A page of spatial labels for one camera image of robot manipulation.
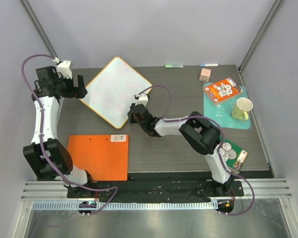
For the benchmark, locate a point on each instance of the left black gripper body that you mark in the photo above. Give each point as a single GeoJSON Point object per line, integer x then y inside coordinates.
{"type": "Point", "coordinates": [66, 86]}

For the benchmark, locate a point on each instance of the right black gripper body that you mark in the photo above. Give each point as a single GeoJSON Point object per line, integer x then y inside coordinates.
{"type": "Point", "coordinates": [135, 115]}

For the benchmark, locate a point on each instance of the yellow framed whiteboard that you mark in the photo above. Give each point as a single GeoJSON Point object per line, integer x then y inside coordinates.
{"type": "Point", "coordinates": [111, 92]}

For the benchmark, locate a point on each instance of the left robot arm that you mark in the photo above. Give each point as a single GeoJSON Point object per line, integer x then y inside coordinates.
{"type": "Point", "coordinates": [47, 157]}

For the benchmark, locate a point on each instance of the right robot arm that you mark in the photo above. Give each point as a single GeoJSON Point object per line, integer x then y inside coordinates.
{"type": "Point", "coordinates": [201, 134]}

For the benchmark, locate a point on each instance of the orange plastic board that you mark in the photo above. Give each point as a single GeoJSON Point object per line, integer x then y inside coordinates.
{"type": "Point", "coordinates": [105, 157]}

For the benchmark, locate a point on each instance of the green marker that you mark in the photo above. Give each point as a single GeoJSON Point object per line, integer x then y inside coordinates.
{"type": "Point", "coordinates": [173, 66]}

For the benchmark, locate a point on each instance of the pink cube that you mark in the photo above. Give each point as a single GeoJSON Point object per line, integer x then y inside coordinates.
{"type": "Point", "coordinates": [205, 75]}

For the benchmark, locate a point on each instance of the blue white marker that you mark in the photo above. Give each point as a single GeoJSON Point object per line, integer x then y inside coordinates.
{"type": "Point", "coordinates": [209, 65]}

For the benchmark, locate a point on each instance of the orange toy box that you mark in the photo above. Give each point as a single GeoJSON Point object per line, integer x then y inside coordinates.
{"type": "Point", "coordinates": [222, 91]}

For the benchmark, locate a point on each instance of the teal silicone mat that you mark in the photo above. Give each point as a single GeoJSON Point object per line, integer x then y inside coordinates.
{"type": "Point", "coordinates": [221, 113]}

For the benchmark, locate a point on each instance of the yellow-green paper cup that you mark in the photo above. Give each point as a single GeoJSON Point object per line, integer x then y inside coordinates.
{"type": "Point", "coordinates": [241, 109]}

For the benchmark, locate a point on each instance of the green packaged book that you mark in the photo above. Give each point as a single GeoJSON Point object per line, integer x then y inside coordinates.
{"type": "Point", "coordinates": [233, 155]}

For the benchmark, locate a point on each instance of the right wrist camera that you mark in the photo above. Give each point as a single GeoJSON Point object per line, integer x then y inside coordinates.
{"type": "Point", "coordinates": [141, 99]}

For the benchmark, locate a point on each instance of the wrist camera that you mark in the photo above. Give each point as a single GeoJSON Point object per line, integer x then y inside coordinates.
{"type": "Point", "coordinates": [63, 67]}
{"type": "Point", "coordinates": [141, 99]}

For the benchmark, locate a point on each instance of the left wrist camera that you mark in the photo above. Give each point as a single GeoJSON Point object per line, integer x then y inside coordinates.
{"type": "Point", "coordinates": [63, 67]}

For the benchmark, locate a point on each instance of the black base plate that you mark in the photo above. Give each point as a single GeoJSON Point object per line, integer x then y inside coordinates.
{"type": "Point", "coordinates": [146, 187]}

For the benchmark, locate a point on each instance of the white slotted cable duct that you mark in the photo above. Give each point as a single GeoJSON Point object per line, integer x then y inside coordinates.
{"type": "Point", "coordinates": [87, 205]}

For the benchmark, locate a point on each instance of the aluminium frame rail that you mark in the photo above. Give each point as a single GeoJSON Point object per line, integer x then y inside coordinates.
{"type": "Point", "coordinates": [266, 188]}

